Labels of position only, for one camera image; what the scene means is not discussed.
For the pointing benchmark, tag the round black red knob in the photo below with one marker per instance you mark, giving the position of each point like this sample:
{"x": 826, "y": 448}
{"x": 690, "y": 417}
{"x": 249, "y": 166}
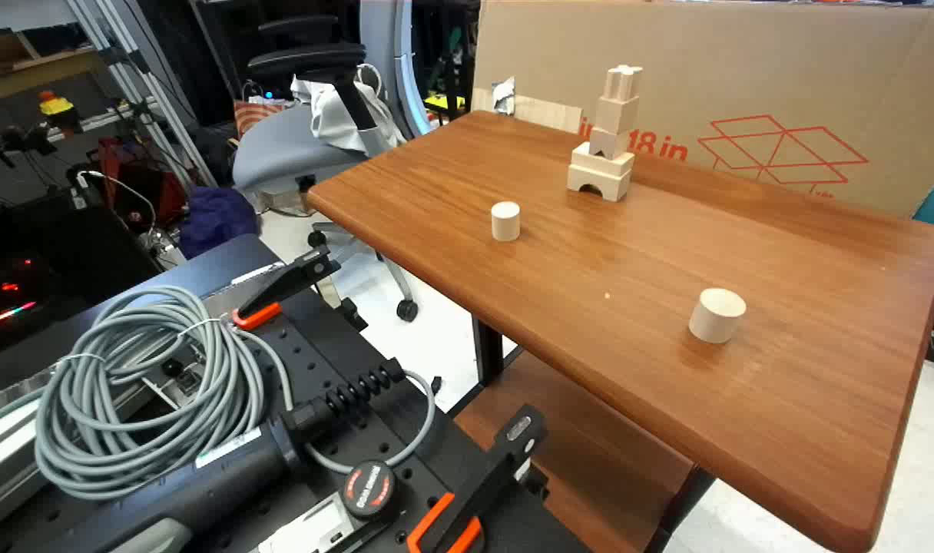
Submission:
{"x": 371, "y": 489}

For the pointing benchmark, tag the wooden arch block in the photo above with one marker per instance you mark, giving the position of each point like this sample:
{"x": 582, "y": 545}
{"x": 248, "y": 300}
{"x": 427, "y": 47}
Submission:
{"x": 599, "y": 179}

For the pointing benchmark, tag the black perforated mounting board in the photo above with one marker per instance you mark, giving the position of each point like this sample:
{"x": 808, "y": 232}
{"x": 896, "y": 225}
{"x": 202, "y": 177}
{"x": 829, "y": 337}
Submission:
{"x": 314, "y": 349}

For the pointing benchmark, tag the aluminium frame rack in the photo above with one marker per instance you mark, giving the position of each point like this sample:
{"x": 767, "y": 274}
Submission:
{"x": 139, "y": 81}

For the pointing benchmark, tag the large brown cardboard box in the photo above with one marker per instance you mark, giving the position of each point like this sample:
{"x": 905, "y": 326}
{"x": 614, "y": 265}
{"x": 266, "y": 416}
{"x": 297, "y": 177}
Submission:
{"x": 794, "y": 63}

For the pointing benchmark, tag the silver aluminium rail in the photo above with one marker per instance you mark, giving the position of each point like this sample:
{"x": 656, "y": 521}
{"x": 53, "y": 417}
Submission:
{"x": 2, "y": 430}

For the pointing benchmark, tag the red yellow stop button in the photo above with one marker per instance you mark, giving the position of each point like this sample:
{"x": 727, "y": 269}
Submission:
{"x": 56, "y": 105}

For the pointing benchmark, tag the black office chair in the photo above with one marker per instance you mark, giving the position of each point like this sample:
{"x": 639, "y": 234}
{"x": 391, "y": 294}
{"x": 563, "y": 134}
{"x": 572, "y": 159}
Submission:
{"x": 303, "y": 55}

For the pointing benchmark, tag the grey office chair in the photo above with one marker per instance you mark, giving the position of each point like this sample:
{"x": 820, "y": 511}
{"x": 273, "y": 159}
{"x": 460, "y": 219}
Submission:
{"x": 284, "y": 149}

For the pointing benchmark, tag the pale cardboard piece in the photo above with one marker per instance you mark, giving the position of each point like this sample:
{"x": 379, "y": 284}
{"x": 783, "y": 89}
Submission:
{"x": 538, "y": 110}

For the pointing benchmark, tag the white curved stand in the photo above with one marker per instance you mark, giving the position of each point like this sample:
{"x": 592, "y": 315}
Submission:
{"x": 401, "y": 63}

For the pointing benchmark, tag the wooden rectangular block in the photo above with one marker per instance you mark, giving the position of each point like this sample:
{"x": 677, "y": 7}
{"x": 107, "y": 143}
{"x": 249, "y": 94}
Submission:
{"x": 614, "y": 122}

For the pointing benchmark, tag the white plastic wrap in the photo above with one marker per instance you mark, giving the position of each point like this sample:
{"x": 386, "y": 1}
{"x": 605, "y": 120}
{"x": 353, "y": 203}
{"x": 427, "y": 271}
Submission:
{"x": 501, "y": 94}

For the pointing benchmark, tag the wooden table lower shelf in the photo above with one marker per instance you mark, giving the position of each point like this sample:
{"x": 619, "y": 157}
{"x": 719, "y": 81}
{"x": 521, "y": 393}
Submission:
{"x": 577, "y": 448}

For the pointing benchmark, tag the black table leg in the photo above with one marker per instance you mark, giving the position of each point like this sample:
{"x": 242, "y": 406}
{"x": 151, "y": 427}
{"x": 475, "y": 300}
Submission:
{"x": 682, "y": 507}
{"x": 485, "y": 354}

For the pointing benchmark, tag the dark device red lights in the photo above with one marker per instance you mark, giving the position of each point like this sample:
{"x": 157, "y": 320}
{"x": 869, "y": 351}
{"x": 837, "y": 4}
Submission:
{"x": 9, "y": 294}

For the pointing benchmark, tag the beige wooden cylinder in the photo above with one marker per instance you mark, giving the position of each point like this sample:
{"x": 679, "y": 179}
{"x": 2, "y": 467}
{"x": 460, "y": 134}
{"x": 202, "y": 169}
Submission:
{"x": 504, "y": 219}
{"x": 717, "y": 315}

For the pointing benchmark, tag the small wooden block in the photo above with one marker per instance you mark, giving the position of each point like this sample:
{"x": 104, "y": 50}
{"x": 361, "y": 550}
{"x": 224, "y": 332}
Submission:
{"x": 620, "y": 81}

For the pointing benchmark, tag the silver foil bag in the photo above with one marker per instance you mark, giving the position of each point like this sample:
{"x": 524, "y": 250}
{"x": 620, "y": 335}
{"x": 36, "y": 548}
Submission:
{"x": 331, "y": 109}

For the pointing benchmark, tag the dark blue bag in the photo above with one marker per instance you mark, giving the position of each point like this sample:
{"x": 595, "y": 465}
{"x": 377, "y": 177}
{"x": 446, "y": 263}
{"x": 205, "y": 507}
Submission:
{"x": 215, "y": 219}

